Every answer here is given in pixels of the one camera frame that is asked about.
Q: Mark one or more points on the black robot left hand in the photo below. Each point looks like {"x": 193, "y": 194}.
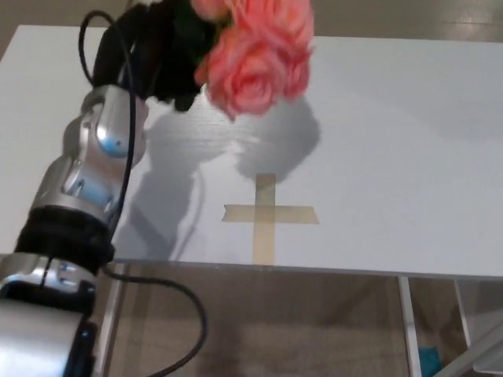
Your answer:
{"x": 157, "y": 59}

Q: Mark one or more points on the pink rose bouquet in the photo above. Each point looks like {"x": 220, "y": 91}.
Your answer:
{"x": 251, "y": 70}

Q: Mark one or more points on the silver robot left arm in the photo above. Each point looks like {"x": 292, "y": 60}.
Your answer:
{"x": 90, "y": 165}

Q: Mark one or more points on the beige horizontal tape strip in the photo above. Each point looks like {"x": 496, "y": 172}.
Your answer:
{"x": 294, "y": 214}

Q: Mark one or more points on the white table leg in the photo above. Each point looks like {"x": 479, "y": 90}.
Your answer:
{"x": 463, "y": 314}
{"x": 112, "y": 314}
{"x": 410, "y": 330}

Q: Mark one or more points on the teal floor object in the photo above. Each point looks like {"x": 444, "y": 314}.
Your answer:
{"x": 430, "y": 358}

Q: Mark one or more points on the grey metal stand frame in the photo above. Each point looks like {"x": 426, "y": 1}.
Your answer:
{"x": 487, "y": 349}

